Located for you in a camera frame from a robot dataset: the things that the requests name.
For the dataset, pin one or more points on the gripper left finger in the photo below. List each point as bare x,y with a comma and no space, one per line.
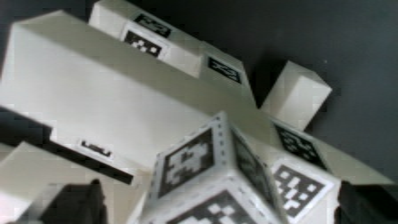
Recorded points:
70,204

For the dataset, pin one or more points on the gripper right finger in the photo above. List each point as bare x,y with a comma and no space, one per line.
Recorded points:
368,204

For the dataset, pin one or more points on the small tagged nut cube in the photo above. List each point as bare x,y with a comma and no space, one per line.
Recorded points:
212,185

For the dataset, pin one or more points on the white chair back frame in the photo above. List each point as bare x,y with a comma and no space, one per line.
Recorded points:
116,106

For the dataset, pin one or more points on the white tagged chair leg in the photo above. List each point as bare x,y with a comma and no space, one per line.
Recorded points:
139,29

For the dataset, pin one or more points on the white U-shaped fence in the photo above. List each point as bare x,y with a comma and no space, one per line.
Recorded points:
297,95

